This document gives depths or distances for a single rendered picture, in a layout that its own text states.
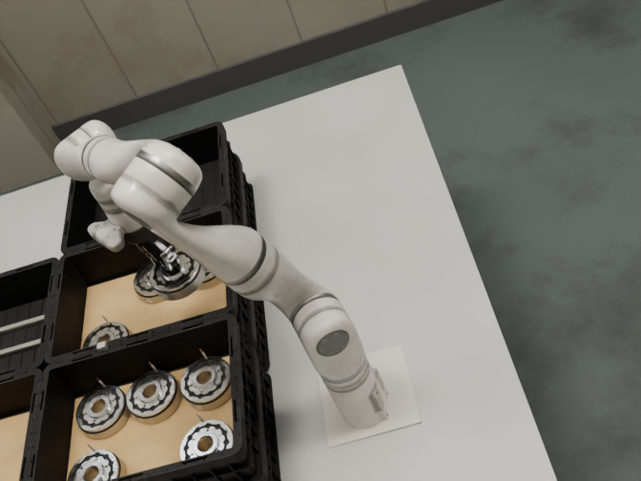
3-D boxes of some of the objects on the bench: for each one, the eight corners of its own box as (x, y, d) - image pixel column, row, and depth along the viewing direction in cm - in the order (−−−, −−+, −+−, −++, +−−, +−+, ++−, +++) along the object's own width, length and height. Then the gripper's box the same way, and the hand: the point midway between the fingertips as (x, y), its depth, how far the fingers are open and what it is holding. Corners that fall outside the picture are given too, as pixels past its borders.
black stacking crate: (273, 373, 166) (254, 342, 157) (286, 508, 145) (264, 480, 137) (99, 421, 171) (71, 393, 162) (88, 558, 150) (55, 534, 141)
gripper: (170, 215, 139) (206, 272, 151) (124, 188, 148) (161, 244, 160) (139, 244, 136) (178, 300, 148) (93, 215, 145) (134, 269, 157)
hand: (166, 265), depth 153 cm, fingers closed on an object, 4 cm apart
